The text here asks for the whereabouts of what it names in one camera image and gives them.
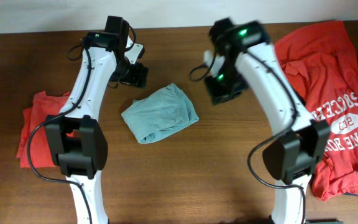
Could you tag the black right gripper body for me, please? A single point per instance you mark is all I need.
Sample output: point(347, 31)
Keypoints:
point(229, 83)

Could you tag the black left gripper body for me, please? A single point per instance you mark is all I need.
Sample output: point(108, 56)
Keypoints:
point(129, 73)

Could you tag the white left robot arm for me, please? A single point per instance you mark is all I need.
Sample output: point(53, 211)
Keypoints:
point(76, 142)

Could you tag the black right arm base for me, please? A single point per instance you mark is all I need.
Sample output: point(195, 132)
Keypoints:
point(324, 221)

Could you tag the light blue t-shirt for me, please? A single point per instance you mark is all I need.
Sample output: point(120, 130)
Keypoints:
point(163, 113)

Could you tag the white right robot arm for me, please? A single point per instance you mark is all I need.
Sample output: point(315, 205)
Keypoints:
point(244, 57)

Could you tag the red printed t-shirt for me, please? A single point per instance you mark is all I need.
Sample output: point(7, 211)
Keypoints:
point(320, 62)

